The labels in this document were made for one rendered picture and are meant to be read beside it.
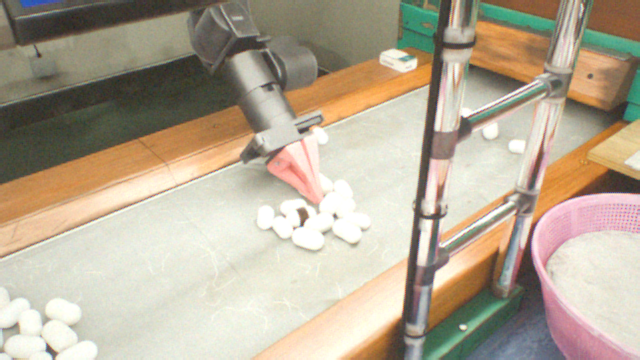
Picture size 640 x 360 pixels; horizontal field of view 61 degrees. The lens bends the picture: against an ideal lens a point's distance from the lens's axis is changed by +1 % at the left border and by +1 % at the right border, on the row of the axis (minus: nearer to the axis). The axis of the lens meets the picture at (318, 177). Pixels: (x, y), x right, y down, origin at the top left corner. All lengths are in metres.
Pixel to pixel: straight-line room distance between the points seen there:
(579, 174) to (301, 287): 0.39
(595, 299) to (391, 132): 0.38
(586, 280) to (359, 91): 0.47
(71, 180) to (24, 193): 0.05
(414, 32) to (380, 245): 0.60
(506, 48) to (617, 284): 0.44
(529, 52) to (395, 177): 0.32
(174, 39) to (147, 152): 2.16
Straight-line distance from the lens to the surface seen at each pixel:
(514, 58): 0.94
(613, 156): 0.80
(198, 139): 0.79
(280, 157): 0.66
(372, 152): 0.79
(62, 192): 0.73
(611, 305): 0.64
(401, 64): 1.00
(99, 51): 2.77
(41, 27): 0.34
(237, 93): 0.68
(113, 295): 0.60
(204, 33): 0.71
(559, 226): 0.69
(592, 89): 0.89
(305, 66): 0.73
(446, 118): 0.36
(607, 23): 0.94
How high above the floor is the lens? 1.14
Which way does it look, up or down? 34 degrees down
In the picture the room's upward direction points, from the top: straight up
